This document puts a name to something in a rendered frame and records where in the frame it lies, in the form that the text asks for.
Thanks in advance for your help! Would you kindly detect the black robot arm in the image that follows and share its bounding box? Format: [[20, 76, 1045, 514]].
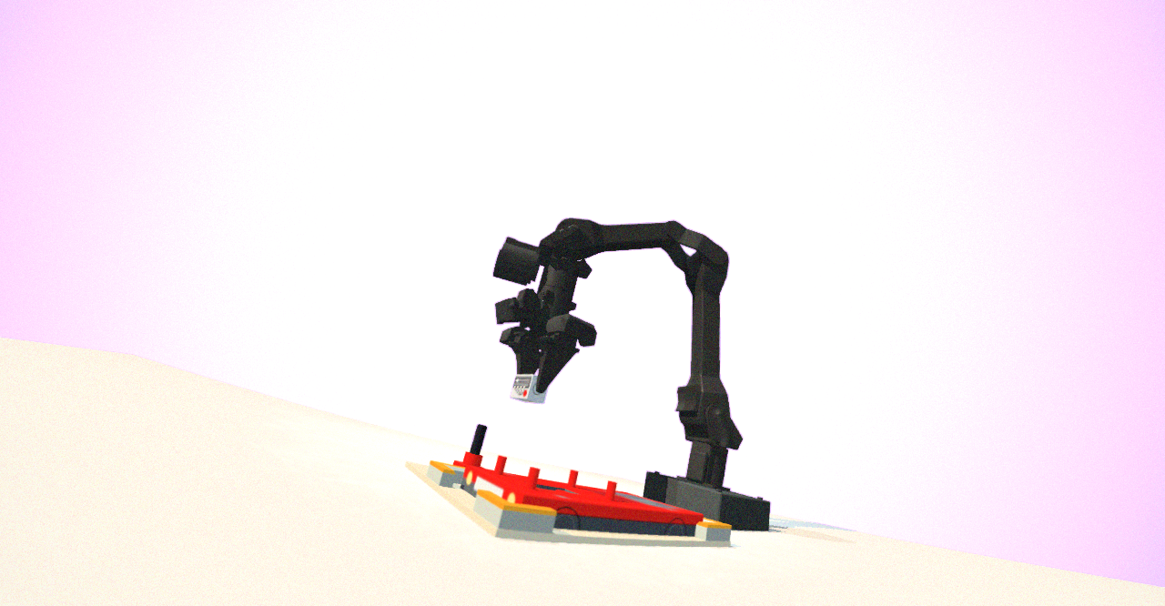
[[493, 217, 743, 491]]

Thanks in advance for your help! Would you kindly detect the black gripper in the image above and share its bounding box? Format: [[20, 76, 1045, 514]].
[[499, 286, 596, 393]]

